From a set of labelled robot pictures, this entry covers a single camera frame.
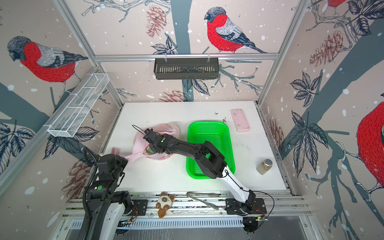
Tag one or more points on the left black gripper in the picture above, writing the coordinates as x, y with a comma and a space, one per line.
119, 159

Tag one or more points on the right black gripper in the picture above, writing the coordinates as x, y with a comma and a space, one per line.
156, 149

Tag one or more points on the pink plastic bag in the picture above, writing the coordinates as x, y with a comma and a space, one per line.
141, 146

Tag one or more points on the green plastic basket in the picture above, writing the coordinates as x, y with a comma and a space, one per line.
218, 134

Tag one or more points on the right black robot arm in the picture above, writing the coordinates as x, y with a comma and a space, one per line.
198, 152

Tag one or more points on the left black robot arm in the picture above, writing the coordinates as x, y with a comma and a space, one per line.
103, 205

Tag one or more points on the brown plush toy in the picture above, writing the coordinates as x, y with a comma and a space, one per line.
164, 203

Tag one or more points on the small glass jar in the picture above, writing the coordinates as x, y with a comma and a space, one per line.
264, 166

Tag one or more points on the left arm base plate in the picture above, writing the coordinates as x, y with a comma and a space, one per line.
139, 208

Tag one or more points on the white wire mesh shelf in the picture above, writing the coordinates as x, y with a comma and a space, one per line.
81, 102

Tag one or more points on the black hanging wall basket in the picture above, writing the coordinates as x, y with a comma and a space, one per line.
186, 69

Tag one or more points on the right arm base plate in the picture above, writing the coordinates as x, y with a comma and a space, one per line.
233, 207

